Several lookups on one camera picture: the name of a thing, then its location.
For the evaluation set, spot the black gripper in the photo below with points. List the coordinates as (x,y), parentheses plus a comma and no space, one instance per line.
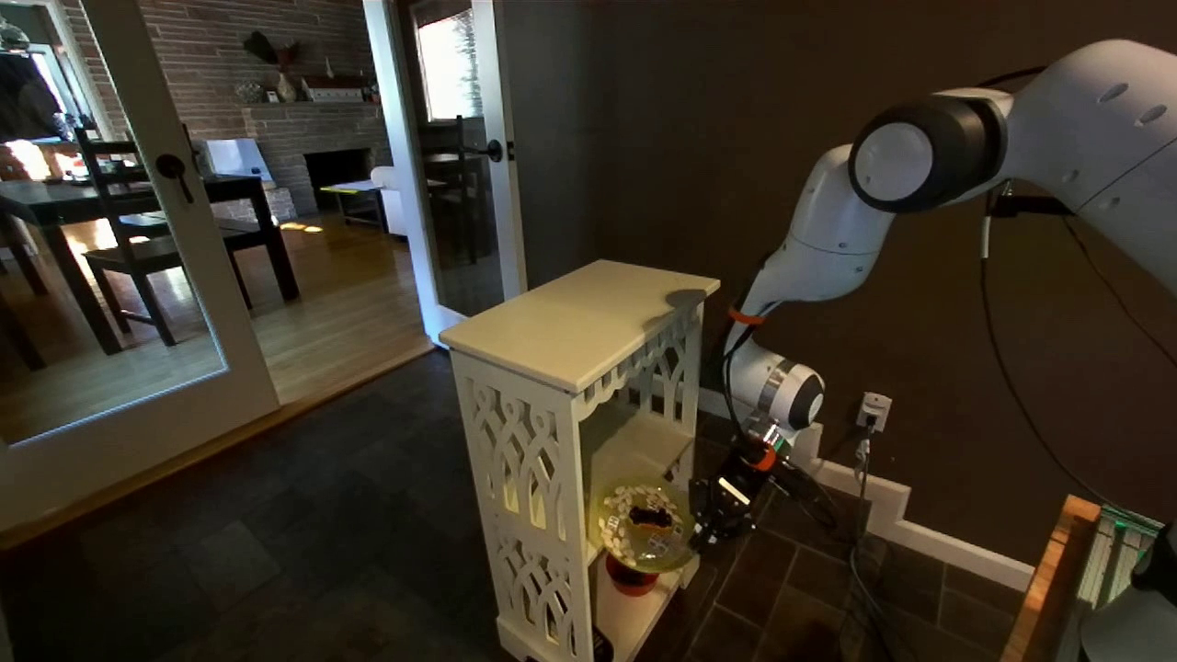
(742,481)

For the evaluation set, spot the translucent yellow plate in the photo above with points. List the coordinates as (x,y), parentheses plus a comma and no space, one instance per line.
(613,518)

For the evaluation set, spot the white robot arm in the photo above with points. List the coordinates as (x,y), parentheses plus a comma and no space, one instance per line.
(958,160)

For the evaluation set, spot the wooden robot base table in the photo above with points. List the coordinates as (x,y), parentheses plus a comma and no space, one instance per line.
(1044,591)

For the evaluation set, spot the small red plate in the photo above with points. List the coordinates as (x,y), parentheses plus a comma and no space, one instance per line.
(629,582)

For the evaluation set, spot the white lattice shelf unit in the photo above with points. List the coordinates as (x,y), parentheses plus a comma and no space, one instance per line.
(552,323)

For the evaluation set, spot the small black orange toy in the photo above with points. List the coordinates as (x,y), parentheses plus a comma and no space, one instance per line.
(644,518)

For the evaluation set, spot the white glass door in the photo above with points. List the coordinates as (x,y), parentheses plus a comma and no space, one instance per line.
(234,306)
(508,185)

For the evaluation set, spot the brick fireplace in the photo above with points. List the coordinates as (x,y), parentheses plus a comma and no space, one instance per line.
(313,132)

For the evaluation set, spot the black round door knob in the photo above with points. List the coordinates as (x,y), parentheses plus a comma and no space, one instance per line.
(169,166)

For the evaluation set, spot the dark wooden chair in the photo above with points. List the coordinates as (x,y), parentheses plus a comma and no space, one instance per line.
(129,241)
(76,203)

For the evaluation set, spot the white wall outlet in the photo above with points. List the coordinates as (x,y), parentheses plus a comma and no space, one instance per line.
(872,408)

